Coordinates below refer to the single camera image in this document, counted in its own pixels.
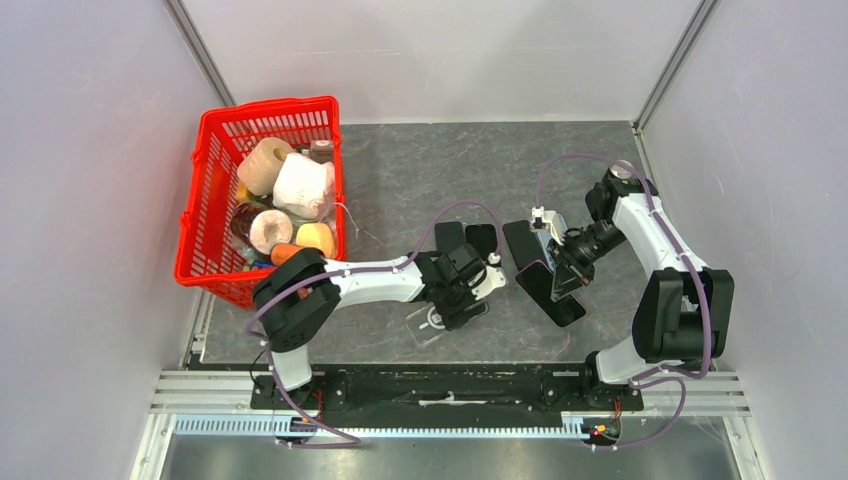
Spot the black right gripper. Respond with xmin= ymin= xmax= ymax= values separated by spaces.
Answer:
xmin=547 ymin=219 xmax=628 ymax=300

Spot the clear phone case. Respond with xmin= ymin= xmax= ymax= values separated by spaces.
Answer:
xmin=404 ymin=305 xmax=449 ymax=347

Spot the black smartphone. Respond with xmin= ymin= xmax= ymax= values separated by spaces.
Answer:
xmin=502 ymin=220 xmax=548 ymax=270

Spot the blue smartphone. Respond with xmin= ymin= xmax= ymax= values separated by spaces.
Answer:
xmin=433 ymin=221 xmax=466 ymax=254

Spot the black phone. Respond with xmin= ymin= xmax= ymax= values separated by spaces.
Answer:
xmin=464 ymin=224 xmax=498 ymax=260

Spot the light blue phone case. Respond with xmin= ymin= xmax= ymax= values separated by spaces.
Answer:
xmin=534 ymin=230 xmax=553 ymax=256

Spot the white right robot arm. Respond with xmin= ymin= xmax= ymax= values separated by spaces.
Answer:
xmin=531 ymin=161 xmax=734 ymax=409

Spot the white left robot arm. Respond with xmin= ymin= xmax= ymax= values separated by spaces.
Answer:
xmin=252 ymin=243 xmax=507 ymax=409

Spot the black and yellow drink can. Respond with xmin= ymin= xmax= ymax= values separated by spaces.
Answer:
xmin=608 ymin=160 xmax=634 ymax=180

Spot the round bread bun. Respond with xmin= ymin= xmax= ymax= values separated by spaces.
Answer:
xmin=294 ymin=222 xmax=337 ymax=259

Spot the white paper bag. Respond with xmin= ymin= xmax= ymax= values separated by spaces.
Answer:
xmin=272 ymin=152 xmax=335 ymax=219

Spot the red plastic shopping basket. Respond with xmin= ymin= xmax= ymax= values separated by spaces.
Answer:
xmin=174 ymin=95 xmax=345 ymax=309

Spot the instant noodle bowl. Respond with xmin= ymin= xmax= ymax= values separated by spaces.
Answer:
xmin=229 ymin=201 xmax=267 ymax=247

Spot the beige toilet paper roll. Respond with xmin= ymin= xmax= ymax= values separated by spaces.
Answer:
xmin=236 ymin=137 xmax=295 ymax=196

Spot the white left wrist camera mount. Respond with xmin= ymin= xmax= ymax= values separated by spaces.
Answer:
xmin=472 ymin=253 xmax=507 ymax=300

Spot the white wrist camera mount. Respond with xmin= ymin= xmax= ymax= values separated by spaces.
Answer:
xmin=529 ymin=206 xmax=567 ymax=245
xmin=472 ymin=253 xmax=507 ymax=300

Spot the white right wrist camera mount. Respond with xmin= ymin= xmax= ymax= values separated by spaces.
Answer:
xmin=529 ymin=206 xmax=567 ymax=245

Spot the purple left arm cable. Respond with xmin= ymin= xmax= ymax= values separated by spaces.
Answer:
xmin=245 ymin=200 xmax=505 ymax=450

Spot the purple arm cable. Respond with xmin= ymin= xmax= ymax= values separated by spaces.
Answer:
xmin=245 ymin=200 xmax=505 ymax=450
xmin=535 ymin=153 xmax=714 ymax=453

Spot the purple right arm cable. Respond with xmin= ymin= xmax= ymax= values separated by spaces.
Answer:
xmin=535 ymin=153 xmax=714 ymax=453

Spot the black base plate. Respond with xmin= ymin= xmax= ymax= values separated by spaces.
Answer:
xmin=290 ymin=362 xmax=644 ymax=429

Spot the white cable duct rail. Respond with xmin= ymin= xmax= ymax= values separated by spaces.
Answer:
xmin=173 ymin=413 xmax=588 ymax=440

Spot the aluminium frame post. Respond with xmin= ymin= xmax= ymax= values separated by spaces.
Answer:
xmin=631 ymin=0 xmax=720 ymax=135

